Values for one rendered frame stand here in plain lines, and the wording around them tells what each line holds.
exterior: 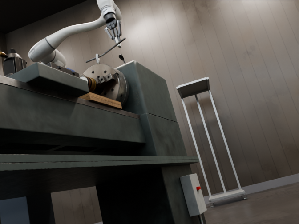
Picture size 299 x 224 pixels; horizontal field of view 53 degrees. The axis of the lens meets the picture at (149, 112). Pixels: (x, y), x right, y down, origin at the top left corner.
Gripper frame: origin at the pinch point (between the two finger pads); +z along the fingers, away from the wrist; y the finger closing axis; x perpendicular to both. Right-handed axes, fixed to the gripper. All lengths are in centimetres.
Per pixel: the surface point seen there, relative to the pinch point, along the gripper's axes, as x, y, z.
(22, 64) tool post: -64, -23, 25
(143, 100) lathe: 7.8, 0.8, 41.3
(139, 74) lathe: 9.8, 2.9, 22.7
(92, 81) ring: -19.7, -15.2, 26.5
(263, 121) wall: 363, 54, 35
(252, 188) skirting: 353, -3, 129
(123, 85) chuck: -3.0, -4.2, 30.6
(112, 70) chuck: -8.6, -5.7, 20.8
